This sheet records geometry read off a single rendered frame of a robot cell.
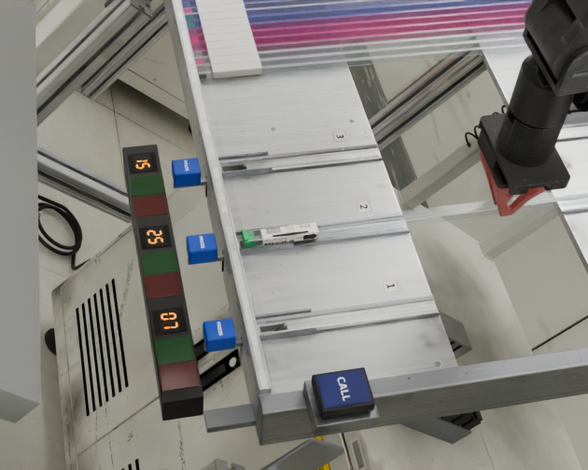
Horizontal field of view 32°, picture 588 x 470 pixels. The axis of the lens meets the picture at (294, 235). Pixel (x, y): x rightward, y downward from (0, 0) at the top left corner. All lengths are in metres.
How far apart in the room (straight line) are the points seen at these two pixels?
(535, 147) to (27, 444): 1.05
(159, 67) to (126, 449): 1.19
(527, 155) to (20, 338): 0.52
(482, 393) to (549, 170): 0.24
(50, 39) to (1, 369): 1.08
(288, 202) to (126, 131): 1.46
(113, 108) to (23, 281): 1.59
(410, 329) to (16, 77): 0.53
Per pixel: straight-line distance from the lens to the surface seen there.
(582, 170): 1.25
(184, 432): 1.53
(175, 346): 1.03
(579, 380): 1.08
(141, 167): 1.18
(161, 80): 2.59
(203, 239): 1.08
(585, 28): 0.94
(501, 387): 1.04
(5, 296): 1.00
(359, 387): 0.95
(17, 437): 1.79
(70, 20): 1.92
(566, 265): 3.21
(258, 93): 1.25
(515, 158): 1.07
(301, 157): 1.18
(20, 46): 1.29
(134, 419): 1.62
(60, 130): 2.38
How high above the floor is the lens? 1.24
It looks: 25 degrees down
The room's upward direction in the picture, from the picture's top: 53 degrees clockwise
